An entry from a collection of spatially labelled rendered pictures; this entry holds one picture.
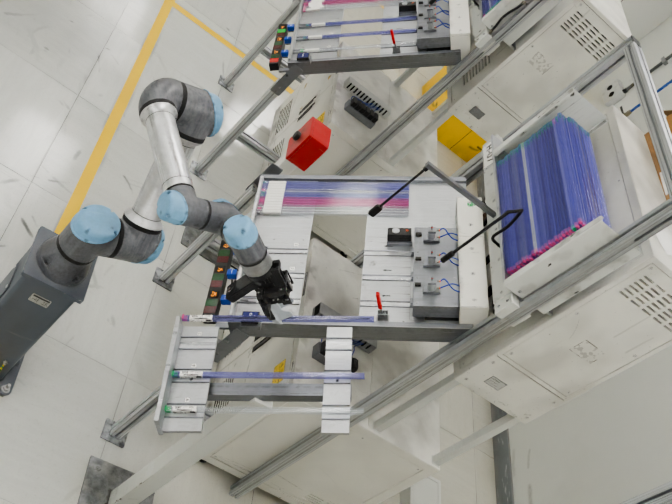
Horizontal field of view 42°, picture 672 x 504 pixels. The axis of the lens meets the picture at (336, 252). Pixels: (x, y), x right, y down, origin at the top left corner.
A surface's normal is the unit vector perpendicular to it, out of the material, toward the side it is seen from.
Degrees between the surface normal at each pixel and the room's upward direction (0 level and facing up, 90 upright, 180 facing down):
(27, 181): 0
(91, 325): 0
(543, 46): 90
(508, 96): 90
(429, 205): 42
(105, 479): 0
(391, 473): 90
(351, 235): 90
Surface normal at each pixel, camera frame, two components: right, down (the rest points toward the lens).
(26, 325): -0.04, 0.71
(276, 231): -0.04, -0.73
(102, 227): 0.54, -0.54
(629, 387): -0.77, -0.51
